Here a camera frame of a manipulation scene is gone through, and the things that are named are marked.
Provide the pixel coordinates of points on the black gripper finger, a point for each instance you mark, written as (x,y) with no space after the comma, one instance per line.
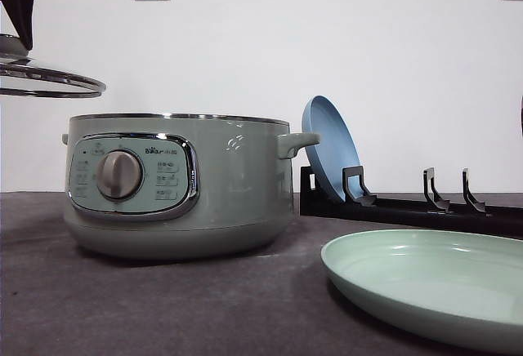
(20,13)

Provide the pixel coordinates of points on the glass steamer lid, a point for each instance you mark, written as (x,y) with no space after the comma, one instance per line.
(24,76)

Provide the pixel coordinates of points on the green plate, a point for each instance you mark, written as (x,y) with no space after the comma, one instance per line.
(464,284)

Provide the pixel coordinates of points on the blue plate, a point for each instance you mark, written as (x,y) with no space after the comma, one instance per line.
(336,149)

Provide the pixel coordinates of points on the green electric steamer pot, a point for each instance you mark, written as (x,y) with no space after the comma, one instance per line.
(174,185)

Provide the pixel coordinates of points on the black plate rack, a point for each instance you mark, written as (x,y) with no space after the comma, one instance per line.
(433,212)

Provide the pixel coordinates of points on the grey table mat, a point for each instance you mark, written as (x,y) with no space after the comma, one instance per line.
(61,298)

